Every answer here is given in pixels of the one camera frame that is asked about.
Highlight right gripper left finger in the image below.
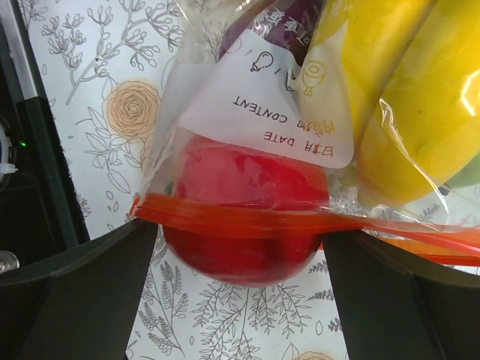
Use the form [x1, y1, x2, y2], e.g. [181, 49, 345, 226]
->
[1, 220, 158, 359]

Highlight aluminium front rail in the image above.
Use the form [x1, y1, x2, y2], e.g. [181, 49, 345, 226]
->
[1, 0, 47, 100]

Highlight zip bag of fake fruit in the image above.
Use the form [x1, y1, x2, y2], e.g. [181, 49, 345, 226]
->
[130, 1, 479, 266]

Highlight fake red apple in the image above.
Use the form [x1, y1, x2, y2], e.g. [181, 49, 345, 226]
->
[163, 136, 329, 287]

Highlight floral table mat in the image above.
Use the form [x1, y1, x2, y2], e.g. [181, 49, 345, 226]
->
[19, 1, 344, 359]

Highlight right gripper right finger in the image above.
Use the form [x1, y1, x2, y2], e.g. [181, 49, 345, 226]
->
[322, 230, 479, 359]

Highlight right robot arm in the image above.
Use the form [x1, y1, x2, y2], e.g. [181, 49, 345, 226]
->
[1, 97, 479, 359]

